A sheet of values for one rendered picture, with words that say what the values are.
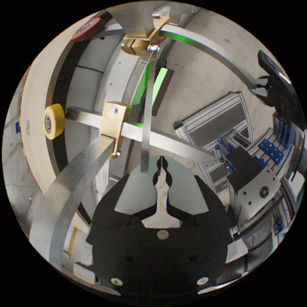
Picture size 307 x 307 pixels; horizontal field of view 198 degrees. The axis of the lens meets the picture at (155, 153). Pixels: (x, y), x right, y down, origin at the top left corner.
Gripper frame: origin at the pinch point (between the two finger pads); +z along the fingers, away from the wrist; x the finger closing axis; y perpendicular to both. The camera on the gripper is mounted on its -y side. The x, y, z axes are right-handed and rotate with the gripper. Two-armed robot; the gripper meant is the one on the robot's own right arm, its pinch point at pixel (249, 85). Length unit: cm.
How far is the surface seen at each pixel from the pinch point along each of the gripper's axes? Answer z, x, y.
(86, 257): -28, -53, -27
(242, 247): -60, -140, 222
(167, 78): 12.1, -9.4, -19.5
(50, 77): -8.0, -14.0, -45.7
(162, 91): 12.1, -13.9, -19.5
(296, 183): -39, 30, 233
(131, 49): -3.6, -8.5, -27.1
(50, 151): -7, -35, -46
